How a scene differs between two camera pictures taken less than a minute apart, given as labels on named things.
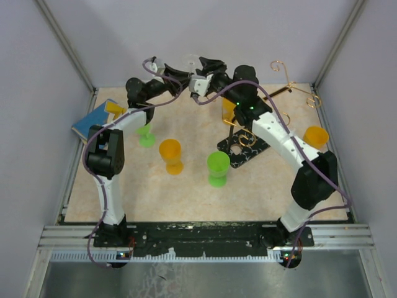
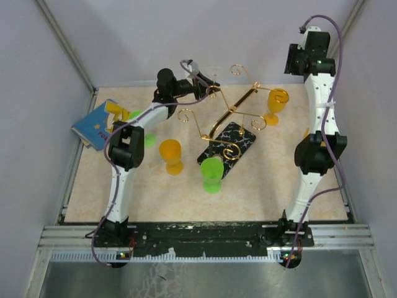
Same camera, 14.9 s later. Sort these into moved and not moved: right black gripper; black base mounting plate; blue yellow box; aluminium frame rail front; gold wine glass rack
Moved: right black gripper; gold wine glass rack
Not moved: aluminium frame rail front; black base mounting plate; blue yellow box
